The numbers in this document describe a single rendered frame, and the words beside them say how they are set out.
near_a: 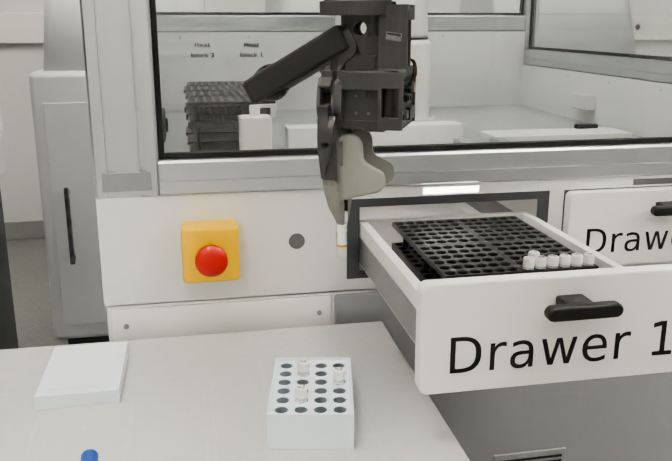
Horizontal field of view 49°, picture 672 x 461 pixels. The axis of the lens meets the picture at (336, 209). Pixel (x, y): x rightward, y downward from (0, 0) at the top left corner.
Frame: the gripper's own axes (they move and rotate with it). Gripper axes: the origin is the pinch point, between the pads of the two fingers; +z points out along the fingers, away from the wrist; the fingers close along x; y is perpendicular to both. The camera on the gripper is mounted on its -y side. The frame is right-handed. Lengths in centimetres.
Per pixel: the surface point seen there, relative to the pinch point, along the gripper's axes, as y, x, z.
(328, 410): 1.1, -6.8, 18.5
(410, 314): 7.3, 3.0, 11.7
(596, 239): 27.9, 38.8, 12.2
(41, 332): -161, 155, 98
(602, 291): 25.9, 2.2, 6.9
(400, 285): 5.3, 7.6, 10.3
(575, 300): 23.4, -1.1, 6.9
